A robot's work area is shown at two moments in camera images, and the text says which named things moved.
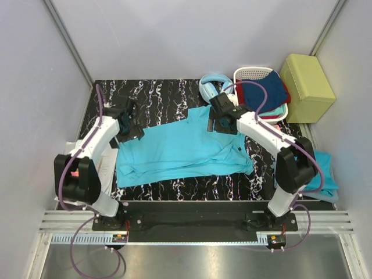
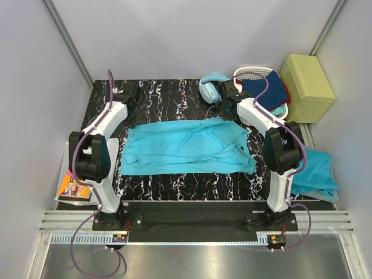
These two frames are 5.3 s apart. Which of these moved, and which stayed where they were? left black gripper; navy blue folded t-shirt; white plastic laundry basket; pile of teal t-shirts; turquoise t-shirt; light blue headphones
Moved: left black gripper; turquoise t-shirt
Stayed: white plastic laundry basket; navy blue folded t-shirt; pile of teal t-shirts; light blue headphones
